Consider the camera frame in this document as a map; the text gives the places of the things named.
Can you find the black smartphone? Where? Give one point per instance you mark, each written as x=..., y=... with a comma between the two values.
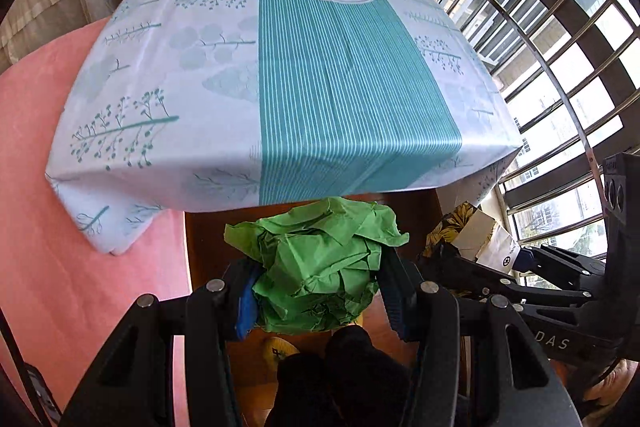
x=44, y=394

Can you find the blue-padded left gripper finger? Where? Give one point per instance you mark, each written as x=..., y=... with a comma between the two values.
x=129, y=382

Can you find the green paper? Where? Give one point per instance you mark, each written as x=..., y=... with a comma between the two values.
x=319, y=262

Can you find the window with metal grille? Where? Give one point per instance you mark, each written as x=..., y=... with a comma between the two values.
x=569, y=73

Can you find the pink bed cover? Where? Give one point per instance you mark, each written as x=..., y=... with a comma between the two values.
x=60, y=296

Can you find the person's right hand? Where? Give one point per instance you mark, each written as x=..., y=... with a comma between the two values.
x=608, y=392

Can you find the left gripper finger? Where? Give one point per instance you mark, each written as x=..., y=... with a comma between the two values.
x=563, y=269
x=474, y=281

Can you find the teal white patterned tablecloth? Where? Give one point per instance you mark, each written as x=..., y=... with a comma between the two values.
x=207, y=105

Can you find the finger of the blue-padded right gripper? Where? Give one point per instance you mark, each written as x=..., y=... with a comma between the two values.
x=477, y=364

